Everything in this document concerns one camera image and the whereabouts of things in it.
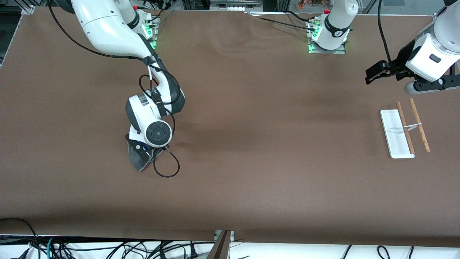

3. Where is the grey towel with pink side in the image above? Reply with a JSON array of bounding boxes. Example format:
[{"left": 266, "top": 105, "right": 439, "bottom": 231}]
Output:
[{"left": 125, "top": 133, "right": 168, "bottom": 172}]

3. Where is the brown table cover sheet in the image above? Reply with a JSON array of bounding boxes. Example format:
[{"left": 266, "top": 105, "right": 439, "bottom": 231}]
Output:
[{"left": 0, "top": 6, "right": 460, "bottom": 248}]

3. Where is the dark table leg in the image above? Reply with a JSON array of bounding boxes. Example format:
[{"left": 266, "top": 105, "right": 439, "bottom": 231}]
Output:
[{"left": 207, "top": 230, "right": 231, "bottom": 259}]

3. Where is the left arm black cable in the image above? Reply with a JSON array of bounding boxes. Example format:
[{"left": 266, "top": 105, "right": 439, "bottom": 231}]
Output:
[{"left": 377, "top": 0, "right": 396, "bottom": 69}]

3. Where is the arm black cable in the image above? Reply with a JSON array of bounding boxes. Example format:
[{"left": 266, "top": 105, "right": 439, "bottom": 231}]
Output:
[
  {"left": 377, "top": 0, "right": 396, "bottom": 69},
  {"left": 48, "top": 0, "right": 180, "bottom": 178}
]

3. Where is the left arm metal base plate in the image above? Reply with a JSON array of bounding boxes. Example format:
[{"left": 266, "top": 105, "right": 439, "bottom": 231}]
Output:
[{"left": 306, "top": 18, "right": 346, "bottom": 54}]

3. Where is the short black cable on table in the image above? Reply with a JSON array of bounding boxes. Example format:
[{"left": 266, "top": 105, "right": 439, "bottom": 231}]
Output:
[{"left": 286, "top": 10, "right": 316, "bottom": 22}]

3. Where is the long black cable on table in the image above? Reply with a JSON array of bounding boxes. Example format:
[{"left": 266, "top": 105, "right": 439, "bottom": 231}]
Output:
[{"left": 244, "top": 12, "right": 317, "bottom": 32}]

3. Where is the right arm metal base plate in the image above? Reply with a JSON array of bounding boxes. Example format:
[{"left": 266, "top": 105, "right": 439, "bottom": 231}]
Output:
[{"left": 142, "top": 14, "right": 158, "bottom": 50}]

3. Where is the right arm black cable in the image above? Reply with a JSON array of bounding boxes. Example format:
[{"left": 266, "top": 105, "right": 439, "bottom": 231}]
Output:
[{"left": 48, "top": 0, "right": 180, "bottom": 178}]

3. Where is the black looped floor cable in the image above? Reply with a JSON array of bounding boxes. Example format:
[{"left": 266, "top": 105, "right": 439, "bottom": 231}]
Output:
[{"left": 0, "top": 218, "right": 41, "bottom": 259}]

